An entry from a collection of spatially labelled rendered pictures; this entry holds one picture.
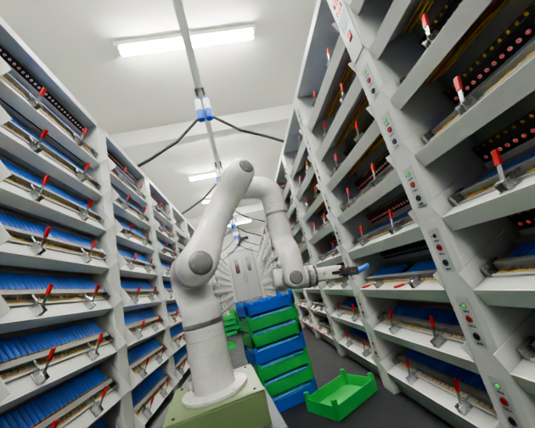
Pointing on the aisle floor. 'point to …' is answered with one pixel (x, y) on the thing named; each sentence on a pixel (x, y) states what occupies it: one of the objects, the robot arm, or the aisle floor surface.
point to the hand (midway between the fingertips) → (351, 271)
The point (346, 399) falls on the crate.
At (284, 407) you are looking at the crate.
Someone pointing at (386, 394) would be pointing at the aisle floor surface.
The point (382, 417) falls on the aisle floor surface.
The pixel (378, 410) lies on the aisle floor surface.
